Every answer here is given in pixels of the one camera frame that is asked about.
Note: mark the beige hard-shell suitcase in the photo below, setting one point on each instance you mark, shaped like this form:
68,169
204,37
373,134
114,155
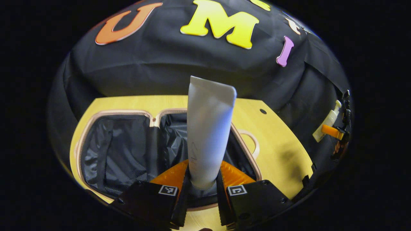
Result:
122,154

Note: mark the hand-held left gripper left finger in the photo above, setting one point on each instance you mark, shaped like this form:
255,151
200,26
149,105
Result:
181,205

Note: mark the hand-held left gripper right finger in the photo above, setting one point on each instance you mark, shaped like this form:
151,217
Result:
223,205

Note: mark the white pump bottle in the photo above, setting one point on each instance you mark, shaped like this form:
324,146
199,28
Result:
330,118

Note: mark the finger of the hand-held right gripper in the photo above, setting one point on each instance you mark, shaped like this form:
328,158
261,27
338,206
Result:
346,109
330,131

